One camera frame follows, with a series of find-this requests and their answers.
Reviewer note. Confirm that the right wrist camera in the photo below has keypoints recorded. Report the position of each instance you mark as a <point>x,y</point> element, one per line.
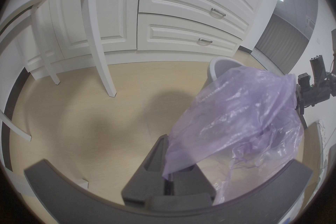
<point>304,80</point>

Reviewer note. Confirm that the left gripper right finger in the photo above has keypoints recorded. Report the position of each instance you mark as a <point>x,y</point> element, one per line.
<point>191,183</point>

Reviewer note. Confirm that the white chair dark grey seat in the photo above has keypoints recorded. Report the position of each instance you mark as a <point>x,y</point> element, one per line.
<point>91,20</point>

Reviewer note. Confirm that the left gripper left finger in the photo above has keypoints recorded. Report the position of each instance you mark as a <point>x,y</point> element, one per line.
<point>147,175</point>

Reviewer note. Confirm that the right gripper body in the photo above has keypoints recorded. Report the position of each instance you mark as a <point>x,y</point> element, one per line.
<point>305,95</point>

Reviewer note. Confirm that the grey curtain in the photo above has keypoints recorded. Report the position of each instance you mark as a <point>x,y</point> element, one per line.
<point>283,41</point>

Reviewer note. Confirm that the purple plastic bag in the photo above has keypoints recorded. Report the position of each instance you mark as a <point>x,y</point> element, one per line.
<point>236,112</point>

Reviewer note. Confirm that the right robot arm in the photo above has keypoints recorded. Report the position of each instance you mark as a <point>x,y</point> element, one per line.
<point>317,68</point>

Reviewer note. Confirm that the grey trash bin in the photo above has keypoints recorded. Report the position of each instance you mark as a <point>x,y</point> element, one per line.
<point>214,73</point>

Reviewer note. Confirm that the white wardrobe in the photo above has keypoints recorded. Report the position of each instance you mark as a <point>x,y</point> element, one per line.
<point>183,7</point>

